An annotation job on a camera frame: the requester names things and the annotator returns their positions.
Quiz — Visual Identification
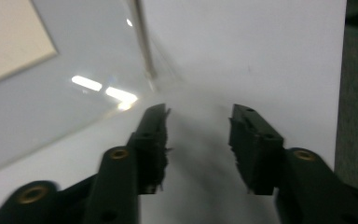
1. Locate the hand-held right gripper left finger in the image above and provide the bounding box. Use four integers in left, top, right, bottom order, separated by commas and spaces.
126, 103, 172, 196

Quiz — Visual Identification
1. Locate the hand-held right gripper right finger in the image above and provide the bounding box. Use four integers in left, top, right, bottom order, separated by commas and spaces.
227, 103, 285, 196

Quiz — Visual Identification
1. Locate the clear acrylic box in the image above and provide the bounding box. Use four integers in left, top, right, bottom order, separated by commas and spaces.
0, 0, 172, 179

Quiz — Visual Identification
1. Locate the white work board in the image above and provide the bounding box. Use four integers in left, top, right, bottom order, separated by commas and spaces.
0, 0, 348, 224

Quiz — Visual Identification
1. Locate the beige rectangular panel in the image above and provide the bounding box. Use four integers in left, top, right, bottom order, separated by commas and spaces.
0, 0, 59, 91

